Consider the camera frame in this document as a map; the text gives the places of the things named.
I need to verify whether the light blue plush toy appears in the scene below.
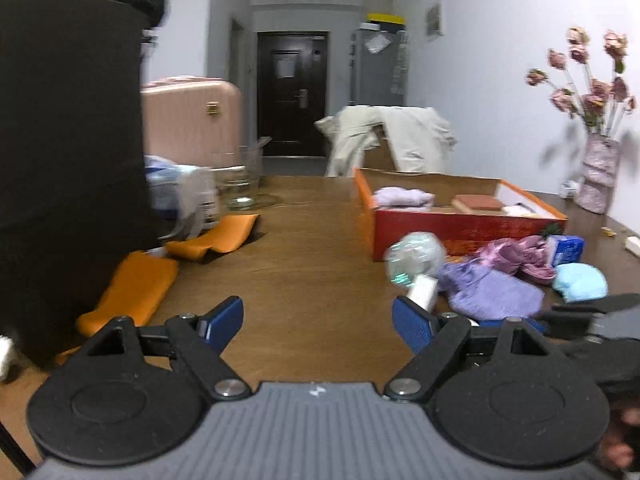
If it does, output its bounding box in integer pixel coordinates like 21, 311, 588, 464
552, 262, 608, 302

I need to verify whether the purple woven drawstring pouch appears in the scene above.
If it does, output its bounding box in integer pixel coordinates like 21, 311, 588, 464
436, 262, 544, 321

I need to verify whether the blue tissue pack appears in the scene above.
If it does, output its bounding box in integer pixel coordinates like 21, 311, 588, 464
546, 235, 586, 268

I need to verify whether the pink satin scrunchie bow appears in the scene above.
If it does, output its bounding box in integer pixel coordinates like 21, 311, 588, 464
474, 235, 556, 285

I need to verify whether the lavender towel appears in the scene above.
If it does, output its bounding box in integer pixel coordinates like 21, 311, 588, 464
373, 186, 435, 209

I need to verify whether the terracotta sponge block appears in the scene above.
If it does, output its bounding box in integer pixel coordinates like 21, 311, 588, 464
451, 194, 504, 216

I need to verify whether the white round foam puck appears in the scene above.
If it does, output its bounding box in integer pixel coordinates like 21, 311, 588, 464
502, 204, 539, 218

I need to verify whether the person's right hand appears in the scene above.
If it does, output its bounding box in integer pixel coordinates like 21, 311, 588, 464
598, 404, 639, 471

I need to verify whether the white charger adapter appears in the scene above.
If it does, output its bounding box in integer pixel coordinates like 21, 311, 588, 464
624, 236, 640, 258

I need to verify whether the orange fabric band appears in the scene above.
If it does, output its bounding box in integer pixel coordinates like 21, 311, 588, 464
75, 252, 179, 339
165, 214, 260, 262

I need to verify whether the red cardboard box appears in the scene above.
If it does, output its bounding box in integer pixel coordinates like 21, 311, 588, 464
354, 168, 567, 261

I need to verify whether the white plastic bag pile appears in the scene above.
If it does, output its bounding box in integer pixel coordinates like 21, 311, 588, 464
144, 155, 219, 242

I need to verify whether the clear glass cup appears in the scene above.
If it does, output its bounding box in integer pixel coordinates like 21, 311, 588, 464
213, 144, 262, 211

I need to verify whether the wooden chair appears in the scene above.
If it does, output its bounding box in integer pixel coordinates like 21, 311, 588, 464
362, 125, 397, 172

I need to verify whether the pink textured vase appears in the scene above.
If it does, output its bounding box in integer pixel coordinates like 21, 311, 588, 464
574, 133, 620, 214

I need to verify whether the cream jacket on chair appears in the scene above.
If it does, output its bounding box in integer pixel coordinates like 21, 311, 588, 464
314, 105, 457, 177

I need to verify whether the black paper shopping bag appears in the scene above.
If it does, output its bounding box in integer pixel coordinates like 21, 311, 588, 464
1, 0, 166, 367

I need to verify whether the pink hard suitcase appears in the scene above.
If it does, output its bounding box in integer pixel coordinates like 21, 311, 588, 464
141, 76, 243, 167

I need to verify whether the pink dried flower bouquet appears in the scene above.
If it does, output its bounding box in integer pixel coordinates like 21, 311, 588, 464
525, 26, 638, 139

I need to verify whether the dark entrance door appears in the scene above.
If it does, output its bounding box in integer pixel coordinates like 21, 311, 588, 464
256, 32, 329, 157

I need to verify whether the grey refrigerator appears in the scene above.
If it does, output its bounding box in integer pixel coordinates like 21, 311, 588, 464
349, 28, 409, 106

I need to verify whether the yellow box on fridge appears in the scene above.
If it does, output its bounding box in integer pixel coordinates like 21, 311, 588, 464
367, 13, 406, 27

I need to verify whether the wall electrical panel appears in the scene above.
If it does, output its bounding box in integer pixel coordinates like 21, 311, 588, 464
425, 1, 445, 41

